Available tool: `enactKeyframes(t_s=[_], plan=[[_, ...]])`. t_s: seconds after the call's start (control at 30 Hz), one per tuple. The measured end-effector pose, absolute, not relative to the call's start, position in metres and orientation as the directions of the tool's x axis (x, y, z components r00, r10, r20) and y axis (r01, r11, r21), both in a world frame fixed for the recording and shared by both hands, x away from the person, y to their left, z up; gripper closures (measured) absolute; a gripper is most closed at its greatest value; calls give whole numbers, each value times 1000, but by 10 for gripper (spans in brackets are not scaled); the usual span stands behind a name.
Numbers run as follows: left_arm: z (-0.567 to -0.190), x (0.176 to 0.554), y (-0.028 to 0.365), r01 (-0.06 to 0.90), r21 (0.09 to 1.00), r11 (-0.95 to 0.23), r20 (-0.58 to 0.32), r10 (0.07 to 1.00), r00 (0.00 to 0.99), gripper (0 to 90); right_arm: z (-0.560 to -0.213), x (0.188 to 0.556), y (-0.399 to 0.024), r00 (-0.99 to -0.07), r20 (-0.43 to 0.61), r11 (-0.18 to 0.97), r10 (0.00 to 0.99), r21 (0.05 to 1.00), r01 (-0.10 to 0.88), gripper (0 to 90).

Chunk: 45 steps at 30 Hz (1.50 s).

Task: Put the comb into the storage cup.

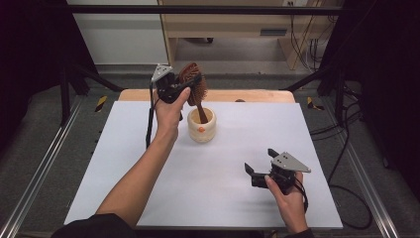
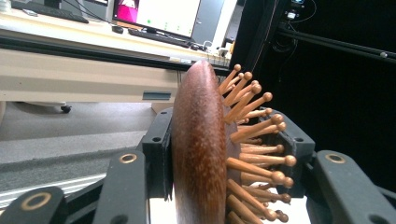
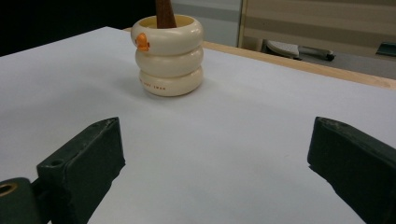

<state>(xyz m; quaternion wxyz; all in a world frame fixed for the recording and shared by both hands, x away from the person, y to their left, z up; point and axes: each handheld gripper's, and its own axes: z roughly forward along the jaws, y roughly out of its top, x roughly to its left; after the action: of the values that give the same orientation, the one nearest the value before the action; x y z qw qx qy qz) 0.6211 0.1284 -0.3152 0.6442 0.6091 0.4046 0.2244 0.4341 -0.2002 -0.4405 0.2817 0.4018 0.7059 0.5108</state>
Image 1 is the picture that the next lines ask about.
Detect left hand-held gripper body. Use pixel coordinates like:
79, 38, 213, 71
151, 63, 187, 105

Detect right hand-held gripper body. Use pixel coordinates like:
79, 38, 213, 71
251, 151, 312, 196

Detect brown wooden hairbrush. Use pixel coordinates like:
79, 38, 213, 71
177, 61, 210, 125

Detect cream ceramic cup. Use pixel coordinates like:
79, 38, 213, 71
187, 106, 218, 144

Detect person's left hand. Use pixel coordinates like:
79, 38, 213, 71
153, 86, 192, 140

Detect person's right hand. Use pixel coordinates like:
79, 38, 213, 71
263, 171, 310, 234

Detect white board sheet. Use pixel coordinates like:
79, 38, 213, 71
63, 100, 345, 231

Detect wooden table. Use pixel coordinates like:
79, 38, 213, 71
118, 88, 296, 104

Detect white cabinet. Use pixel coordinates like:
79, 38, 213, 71
64, 0, 169, 66

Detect yellow black tape marker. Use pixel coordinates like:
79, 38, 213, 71
94, 95, 109, 113
306, 96, 325, 112

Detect light wooden desk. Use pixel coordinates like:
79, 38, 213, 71
157, 0, 345, 71

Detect person's right black sleeve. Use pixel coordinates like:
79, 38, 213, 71
282, 227, 315, 238

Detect person's black sleeve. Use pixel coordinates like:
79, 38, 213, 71
282, 227, 315, 238
50, 212, 139, 238

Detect black stand legs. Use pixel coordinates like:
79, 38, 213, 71
58, 61, 124, 127
280, 63, 349, 127

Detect black curtain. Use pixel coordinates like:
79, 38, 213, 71
317, 0, 420, 201
0, 0, 97, 152

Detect person's left black sleeve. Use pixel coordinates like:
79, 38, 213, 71
50, 212, 139, 238

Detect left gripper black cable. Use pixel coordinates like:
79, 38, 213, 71
145, 81, 157, 151

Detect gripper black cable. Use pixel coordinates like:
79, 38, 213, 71
292, 179, 374, 231
145, 81, 157, 151

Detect black floor cable pair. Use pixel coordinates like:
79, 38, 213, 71
309, 110, 364, 143

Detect long black floor cable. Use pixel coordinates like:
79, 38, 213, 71
331, 98, 363, 175

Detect black frame crossbar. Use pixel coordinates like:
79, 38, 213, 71
64, 4, 345, 16

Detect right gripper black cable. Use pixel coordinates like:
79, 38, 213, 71
292, 179, 374, 231

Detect hanging black cables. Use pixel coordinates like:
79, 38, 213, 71
288, 1, 333, 73

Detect aluminium rail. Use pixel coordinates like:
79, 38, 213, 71
343, 142, 402, 238
0, 95, 84, 238

